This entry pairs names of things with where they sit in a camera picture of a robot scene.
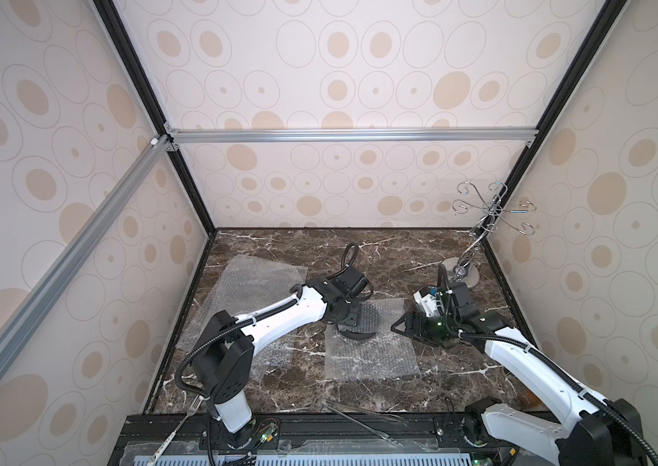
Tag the diagonal aluminium rail left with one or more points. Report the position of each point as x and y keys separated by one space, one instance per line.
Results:
x=19 y=329

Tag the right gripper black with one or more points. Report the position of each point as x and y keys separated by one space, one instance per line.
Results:
x=417 y=324

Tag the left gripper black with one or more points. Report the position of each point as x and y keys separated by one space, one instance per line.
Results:
x=352 y=319

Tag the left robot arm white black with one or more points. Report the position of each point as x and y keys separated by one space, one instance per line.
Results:
x=217 y=369

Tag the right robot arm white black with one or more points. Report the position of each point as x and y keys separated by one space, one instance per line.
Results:
x=562 y=394

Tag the horizontal aluminium rail back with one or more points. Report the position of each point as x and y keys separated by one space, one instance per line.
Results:
x=365 y=135

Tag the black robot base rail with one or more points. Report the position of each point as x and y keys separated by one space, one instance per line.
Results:
x=375 y=434

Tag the silver fork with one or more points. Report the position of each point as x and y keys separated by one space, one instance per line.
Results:
x=191 y=412

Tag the bubble wrap around orange plate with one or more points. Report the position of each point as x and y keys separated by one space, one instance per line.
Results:
x=246 y=285

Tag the dark grey dinner plate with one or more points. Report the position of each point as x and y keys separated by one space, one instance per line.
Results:
x=362 y=323

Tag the chrome mug tree stand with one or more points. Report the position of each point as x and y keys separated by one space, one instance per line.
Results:
x=459 y=269

